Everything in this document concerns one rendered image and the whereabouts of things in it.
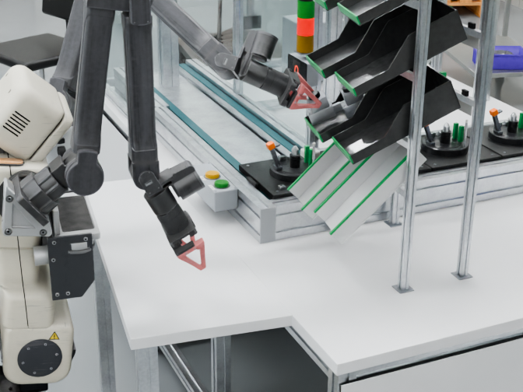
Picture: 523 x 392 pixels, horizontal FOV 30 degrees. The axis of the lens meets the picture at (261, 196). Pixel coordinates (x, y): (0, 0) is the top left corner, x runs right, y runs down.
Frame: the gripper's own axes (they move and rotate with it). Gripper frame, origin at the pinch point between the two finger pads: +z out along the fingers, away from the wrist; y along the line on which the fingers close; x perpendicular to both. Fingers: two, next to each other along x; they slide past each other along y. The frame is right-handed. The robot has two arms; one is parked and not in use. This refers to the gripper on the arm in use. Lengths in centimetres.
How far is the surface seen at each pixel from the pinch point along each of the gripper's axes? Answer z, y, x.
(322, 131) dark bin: 4.2, -3.5, 5.6
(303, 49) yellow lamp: 5.0, 45.3, 1.7
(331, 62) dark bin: -1.4, -0.5, -10.4
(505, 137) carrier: 74, 41, -1
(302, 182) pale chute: 8.4, 1.9, 22.2
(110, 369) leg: -3, 35, 122
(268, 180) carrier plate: 6.1, 18.8, 32.2
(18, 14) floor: -59, 629, 233
